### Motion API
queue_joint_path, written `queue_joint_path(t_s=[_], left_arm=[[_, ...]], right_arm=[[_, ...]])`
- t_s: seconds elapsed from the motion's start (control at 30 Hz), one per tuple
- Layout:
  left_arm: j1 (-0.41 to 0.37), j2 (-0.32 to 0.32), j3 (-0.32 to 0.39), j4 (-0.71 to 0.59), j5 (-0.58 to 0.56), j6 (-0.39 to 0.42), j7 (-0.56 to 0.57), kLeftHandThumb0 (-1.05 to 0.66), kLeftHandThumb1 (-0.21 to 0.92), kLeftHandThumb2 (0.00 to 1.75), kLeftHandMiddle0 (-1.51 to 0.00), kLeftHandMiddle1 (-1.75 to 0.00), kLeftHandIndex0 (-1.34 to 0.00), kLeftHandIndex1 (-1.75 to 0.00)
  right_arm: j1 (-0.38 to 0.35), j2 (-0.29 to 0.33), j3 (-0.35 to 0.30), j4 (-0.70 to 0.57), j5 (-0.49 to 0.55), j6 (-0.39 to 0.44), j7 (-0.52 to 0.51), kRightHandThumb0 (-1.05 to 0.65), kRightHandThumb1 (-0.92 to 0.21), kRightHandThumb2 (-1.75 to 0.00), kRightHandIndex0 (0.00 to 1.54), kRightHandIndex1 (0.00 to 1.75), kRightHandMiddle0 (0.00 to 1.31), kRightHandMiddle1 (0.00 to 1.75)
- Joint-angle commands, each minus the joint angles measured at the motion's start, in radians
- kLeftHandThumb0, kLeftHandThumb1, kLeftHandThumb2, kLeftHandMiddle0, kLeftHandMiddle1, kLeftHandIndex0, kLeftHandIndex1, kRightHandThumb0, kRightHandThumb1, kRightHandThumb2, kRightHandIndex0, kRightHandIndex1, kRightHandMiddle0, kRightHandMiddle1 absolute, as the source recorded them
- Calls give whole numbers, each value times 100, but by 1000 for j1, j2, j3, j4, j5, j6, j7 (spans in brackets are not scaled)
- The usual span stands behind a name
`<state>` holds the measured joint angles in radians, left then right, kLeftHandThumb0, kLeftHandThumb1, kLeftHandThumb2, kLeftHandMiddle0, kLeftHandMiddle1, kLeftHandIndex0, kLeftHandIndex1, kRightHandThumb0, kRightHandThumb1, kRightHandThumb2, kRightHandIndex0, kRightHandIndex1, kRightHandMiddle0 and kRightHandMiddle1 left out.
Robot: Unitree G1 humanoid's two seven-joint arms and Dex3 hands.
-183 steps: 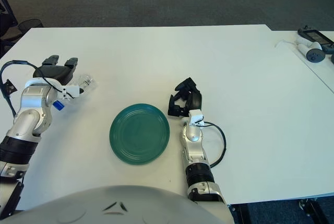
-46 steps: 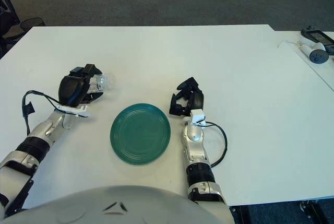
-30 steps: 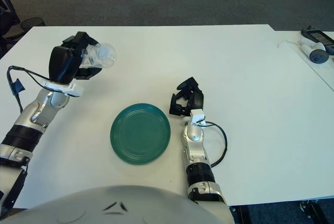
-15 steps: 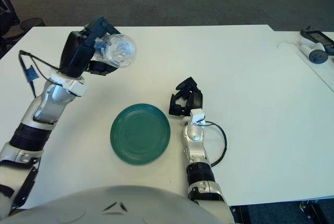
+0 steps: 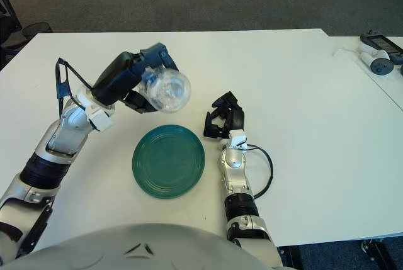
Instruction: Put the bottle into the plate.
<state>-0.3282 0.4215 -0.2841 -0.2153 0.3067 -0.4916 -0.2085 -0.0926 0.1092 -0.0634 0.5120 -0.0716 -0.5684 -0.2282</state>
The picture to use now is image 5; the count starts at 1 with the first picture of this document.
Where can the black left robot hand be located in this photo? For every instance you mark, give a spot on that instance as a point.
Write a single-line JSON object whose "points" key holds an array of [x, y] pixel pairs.
{"points": [[115, 78]]}

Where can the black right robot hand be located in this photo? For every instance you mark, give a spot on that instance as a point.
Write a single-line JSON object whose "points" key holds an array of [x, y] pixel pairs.
{"points": [[236, 119]]}

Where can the clear plastic bottle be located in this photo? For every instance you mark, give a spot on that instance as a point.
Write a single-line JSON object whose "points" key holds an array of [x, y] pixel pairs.
{"points": [[170, 90]]}

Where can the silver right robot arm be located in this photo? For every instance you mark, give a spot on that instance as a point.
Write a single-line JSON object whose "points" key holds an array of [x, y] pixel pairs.
{"points": [[234, 169]]}

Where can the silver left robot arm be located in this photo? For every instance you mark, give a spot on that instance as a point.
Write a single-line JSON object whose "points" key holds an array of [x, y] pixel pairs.
{"points": [[63, 138]]}

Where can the green round plate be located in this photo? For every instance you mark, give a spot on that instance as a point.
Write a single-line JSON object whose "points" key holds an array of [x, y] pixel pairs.
{"points": [[168, 163]]}

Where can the black mesh waste bin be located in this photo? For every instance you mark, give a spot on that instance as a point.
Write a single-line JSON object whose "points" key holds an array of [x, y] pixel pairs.
{"points": [[37, 31]]}

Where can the black office chair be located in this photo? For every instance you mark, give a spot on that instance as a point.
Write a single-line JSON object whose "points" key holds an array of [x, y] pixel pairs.
{"points": [[7, 27]]}

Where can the white grey handheld controller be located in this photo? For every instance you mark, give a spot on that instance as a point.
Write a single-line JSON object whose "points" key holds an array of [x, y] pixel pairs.
{"points": [[379, 65]]}

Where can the grey robot torso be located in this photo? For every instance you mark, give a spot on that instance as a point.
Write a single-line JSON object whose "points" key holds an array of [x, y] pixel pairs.
{"points": [[141, 248]]}

